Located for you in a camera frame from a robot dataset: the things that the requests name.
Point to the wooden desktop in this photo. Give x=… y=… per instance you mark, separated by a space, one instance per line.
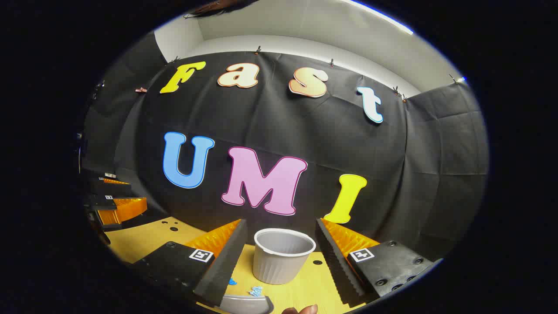
x=144 y=244

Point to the grey dustpan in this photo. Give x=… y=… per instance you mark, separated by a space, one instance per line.
x=244 y=304

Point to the black backdrop cloth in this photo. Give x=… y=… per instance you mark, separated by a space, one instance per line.
x=322 y=139

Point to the large blue paper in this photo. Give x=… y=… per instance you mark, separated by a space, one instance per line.
x=256 y=291

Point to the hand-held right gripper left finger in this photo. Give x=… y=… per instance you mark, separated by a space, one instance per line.
x=226 y=261

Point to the white ribbed garbage bin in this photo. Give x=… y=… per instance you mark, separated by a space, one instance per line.
x=279 y=261

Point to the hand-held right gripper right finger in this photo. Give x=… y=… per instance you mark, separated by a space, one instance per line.
x=335 y=261

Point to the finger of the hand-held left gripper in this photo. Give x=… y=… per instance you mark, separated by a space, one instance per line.
x=111 y=185
x=124 y=209

